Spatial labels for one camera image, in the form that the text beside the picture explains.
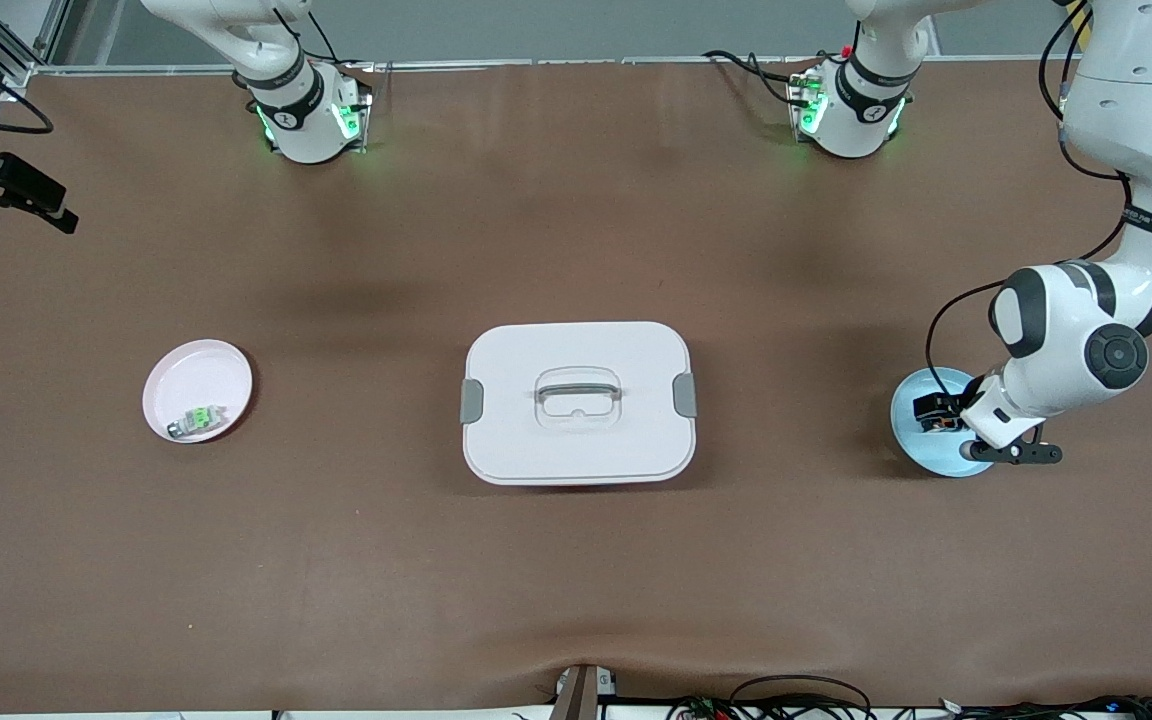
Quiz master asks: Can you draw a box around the light blue round plate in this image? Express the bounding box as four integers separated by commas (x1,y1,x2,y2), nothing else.
889,366,999,479

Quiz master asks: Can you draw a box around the pink round plate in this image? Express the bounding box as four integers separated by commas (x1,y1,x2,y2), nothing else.
142,339,254,444

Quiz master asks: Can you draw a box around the white lidded storage box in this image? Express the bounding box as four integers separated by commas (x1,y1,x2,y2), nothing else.
459,321,698,487

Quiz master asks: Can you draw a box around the brown table mat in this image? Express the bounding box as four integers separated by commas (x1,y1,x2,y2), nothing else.
0,62,1152,713

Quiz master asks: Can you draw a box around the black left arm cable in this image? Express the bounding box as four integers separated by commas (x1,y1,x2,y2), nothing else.
924,0,1137,373

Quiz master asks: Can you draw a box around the aluminium frame profile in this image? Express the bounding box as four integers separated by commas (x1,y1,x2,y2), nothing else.
0,0,72,89

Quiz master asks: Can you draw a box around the green switch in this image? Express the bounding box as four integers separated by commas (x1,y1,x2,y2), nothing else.
167,403,228,440

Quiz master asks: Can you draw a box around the tangled cable bundle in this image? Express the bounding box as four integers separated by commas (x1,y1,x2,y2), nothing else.
664,674,1152,720

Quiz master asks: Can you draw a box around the black base cable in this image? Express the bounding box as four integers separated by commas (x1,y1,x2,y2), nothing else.
702,48,807,107

